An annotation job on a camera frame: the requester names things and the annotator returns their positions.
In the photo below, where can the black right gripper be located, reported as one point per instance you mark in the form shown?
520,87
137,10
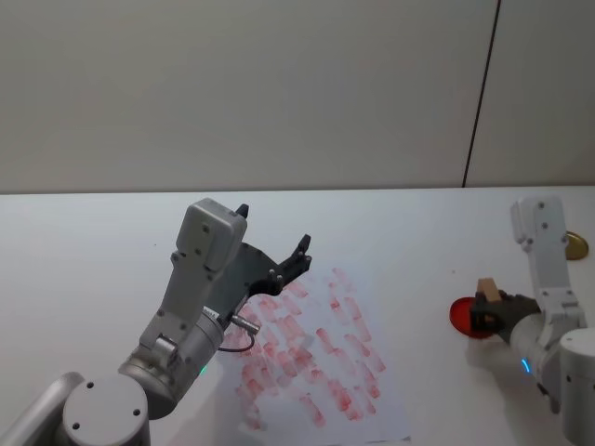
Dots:
518,311

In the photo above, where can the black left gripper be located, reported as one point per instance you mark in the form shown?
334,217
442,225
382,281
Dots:
232,288

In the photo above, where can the small wooden stamp block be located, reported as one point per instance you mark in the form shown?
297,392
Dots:
488,290

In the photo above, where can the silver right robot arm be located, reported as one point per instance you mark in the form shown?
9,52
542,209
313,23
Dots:
551,265

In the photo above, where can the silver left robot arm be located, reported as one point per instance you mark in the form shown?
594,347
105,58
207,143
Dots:
190,269

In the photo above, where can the round red ink dish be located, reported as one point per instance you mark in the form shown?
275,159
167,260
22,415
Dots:
461,313

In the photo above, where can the round gold lid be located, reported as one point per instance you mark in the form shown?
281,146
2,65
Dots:
577,246

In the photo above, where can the white paper with red stamps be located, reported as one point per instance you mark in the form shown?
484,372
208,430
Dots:
353,353

